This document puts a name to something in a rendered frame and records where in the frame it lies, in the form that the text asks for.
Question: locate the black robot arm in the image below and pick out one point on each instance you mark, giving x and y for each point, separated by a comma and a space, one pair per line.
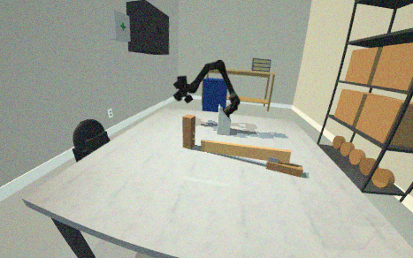
192, 87

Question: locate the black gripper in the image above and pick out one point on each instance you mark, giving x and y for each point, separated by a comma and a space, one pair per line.
188, 98

